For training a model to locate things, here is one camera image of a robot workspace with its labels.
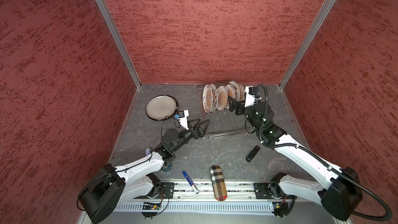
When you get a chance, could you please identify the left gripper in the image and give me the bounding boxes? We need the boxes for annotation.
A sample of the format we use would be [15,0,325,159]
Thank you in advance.
[172,117,210,152]

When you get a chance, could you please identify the white plate red characters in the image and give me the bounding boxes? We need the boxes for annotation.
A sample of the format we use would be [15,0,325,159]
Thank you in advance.
[229,80,245,101]

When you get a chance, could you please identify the dark rimmed cream plate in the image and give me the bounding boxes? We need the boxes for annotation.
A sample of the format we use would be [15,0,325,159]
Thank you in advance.
[146,95,180,122]

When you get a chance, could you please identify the white grey line plate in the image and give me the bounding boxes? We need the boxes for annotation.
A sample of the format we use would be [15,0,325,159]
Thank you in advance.
[146,95,178,121]

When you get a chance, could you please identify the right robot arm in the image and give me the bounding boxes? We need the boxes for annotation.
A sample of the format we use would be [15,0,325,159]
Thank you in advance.
[228,97,363,221]

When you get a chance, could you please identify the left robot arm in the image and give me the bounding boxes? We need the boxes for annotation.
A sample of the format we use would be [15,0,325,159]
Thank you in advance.
[77,118,210,224]

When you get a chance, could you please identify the orange sunburst plate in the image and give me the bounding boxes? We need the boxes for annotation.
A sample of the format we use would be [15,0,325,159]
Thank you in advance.
[226,84,236,110]
[217,85,228,111]
[202,84,213,114]

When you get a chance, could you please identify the orange sunburst plate front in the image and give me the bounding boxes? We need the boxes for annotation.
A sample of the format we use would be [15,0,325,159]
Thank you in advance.
[202,84,213,114]

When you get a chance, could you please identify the teal alarm clock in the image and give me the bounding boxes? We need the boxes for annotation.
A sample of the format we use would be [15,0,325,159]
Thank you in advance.
[161,163,172,172]

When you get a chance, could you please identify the black usb stick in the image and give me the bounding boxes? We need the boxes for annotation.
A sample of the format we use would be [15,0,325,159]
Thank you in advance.
[246,146,260,162]

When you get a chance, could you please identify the blue marker pen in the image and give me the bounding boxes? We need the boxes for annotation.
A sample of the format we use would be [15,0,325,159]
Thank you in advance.
[182,171,200,194]

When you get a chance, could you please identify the plaid glasses case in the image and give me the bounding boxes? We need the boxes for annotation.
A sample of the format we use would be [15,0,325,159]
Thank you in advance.
[210,165,228,201]

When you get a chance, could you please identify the right corner aluminium profile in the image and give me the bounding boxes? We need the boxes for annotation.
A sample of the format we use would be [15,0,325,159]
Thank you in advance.
[279,0,336,90]

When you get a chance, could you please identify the corner aluminium profile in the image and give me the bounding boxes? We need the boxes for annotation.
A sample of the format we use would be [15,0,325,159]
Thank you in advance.
[95,0,142,90]
[279,0,336,90]

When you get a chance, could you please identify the left corner aluminium profile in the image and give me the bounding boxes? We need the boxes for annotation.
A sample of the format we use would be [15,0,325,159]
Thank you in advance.
[95,0,142,90]

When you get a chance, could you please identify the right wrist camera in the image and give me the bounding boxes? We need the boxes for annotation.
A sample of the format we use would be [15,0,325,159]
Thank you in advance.
[245,86,261,107]

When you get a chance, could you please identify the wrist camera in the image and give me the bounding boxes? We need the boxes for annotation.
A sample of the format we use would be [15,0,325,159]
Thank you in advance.
[245,86,261,107]
[174,110,189,130]

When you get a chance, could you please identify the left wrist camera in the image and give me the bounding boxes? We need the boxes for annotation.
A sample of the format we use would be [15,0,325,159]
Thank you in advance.
[174,110,189,130]

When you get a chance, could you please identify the metal wire dish rack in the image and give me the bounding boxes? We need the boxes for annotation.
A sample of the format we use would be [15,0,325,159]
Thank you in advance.
[197,84,254,140]

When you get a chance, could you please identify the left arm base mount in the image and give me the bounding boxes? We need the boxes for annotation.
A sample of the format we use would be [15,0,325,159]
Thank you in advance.
[145,182,175,199]

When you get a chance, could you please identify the aluminium front rail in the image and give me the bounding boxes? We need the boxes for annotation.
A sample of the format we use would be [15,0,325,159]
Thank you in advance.
[118,179,324,202]

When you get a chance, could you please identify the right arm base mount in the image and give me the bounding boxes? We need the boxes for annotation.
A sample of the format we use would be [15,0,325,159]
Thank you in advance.
[254,183,293,201]

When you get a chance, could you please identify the white perforated cable duct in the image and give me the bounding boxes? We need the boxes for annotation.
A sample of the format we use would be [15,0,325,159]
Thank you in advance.
[114,201,274,215]

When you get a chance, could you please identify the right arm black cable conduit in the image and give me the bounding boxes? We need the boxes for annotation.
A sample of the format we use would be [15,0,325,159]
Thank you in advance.
[244,83,393,222]

